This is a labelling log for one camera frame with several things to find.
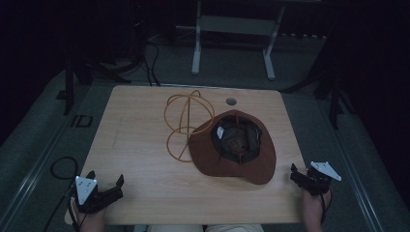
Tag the brown felt hat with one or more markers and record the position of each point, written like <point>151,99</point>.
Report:
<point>206,158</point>

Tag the black rectangular floor frame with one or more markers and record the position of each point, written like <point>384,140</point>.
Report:
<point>77,121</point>

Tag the grey round table grommet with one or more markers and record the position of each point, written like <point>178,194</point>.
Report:
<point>231,101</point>

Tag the white metal desk frame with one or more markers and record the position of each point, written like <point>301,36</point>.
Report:
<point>237,25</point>

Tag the grey metal floor rail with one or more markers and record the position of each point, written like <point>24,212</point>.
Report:
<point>357,180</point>
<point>30,183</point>

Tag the black metal stand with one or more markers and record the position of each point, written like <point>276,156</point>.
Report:
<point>335,103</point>
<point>68,87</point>

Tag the person's left hand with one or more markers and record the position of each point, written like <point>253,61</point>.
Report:
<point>92,222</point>

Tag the white power strip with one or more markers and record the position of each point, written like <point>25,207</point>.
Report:
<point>303,35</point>

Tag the person's right hand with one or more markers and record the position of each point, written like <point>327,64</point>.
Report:
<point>314,204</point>

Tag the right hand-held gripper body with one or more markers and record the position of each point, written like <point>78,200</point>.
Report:
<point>319,183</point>

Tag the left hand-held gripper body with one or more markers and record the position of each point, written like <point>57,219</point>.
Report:
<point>85,190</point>

